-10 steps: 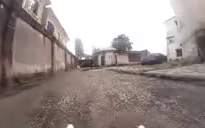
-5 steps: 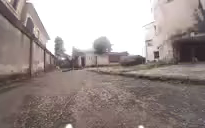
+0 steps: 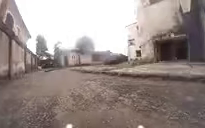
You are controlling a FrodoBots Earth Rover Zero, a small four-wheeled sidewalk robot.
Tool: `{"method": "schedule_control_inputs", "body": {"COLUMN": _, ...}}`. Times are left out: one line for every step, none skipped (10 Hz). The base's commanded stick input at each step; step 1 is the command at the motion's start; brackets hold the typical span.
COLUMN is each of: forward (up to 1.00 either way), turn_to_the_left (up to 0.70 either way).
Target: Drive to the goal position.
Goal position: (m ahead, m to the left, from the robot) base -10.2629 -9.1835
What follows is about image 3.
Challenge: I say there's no white building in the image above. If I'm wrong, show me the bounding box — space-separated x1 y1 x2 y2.
124 21 143 62

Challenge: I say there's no brown gravel dirt road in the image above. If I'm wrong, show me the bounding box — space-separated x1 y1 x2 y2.
0 67 205 128

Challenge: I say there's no tree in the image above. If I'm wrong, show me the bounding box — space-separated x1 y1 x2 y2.
35 34 49 58
74 35 96 54

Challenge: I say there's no raised concrete pavement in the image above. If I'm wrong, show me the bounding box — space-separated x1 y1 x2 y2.
70 60 205 83

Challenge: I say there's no long grey boundary wall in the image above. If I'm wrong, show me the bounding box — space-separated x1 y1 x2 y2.
0 0 40 81

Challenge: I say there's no low pale building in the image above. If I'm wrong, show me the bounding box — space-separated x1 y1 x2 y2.
58 48 128 67

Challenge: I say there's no large weathered concrete building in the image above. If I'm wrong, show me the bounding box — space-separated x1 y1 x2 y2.
136 0 205 64

